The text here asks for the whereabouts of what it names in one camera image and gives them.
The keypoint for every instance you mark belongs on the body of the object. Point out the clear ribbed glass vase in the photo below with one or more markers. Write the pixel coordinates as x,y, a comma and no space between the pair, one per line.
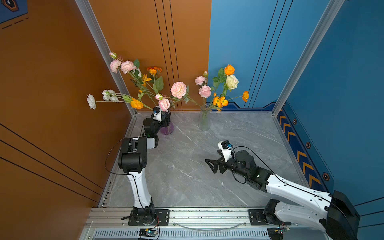
204,118

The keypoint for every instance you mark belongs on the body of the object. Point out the small pink rose spray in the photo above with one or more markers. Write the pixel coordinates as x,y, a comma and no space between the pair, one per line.
179,92

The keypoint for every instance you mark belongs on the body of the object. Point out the orange poppy flower stem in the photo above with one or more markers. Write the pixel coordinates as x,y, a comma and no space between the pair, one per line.
219,102

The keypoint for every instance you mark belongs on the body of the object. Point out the white blossom spray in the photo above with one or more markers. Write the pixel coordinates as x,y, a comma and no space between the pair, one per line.
114,97

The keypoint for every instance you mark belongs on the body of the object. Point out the orange gerbera flower stem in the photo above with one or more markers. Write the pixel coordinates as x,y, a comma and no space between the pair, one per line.
157,79

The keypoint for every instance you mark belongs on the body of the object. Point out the left aluminium corner post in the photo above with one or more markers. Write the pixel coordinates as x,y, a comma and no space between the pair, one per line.
99,38

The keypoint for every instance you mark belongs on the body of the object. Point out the orange cosmos flower stem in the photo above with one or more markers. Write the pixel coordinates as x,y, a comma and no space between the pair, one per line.
145,85

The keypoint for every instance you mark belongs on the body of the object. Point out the green circuit board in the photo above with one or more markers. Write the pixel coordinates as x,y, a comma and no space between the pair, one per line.
148,234

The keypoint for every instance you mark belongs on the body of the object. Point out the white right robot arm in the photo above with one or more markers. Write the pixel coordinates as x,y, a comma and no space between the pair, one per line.
332,214

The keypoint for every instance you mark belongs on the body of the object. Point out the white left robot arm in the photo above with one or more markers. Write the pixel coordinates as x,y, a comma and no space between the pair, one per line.
133,160

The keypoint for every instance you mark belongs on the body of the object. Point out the purple ribbed glass vase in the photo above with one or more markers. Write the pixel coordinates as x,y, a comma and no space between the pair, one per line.
168,130

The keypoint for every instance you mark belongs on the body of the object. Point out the cream rose flower stem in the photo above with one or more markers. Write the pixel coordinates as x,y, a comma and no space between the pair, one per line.
230,84

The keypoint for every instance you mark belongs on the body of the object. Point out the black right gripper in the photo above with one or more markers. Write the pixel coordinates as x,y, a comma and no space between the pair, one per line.
221,163

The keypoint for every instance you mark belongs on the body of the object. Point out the yellow rose flower stem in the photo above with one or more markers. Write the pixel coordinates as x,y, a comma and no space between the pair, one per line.
219,79

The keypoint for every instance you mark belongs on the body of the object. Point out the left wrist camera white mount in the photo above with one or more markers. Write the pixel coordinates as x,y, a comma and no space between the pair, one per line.
157,114

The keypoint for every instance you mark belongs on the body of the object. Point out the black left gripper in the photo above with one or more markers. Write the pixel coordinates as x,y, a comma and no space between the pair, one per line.
165,123

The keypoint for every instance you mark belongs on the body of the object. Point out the right aluminium corner post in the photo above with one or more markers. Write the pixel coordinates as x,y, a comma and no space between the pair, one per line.
317,36

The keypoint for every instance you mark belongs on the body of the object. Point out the pink peony flower stem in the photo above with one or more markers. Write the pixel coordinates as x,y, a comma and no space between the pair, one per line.
205,91

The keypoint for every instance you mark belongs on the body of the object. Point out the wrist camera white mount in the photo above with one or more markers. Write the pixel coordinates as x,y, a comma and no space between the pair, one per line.
225,149
157,114

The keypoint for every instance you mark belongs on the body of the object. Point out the aluminium corner post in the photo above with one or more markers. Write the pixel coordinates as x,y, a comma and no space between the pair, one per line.
317,36
99,38

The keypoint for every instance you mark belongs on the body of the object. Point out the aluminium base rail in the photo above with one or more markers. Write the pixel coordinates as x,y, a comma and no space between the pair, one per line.
222,223

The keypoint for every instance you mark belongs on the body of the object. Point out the pink white bouquet spray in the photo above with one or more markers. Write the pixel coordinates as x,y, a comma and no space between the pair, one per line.
124,66

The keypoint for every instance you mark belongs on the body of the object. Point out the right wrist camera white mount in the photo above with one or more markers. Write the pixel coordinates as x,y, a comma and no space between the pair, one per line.
225,149

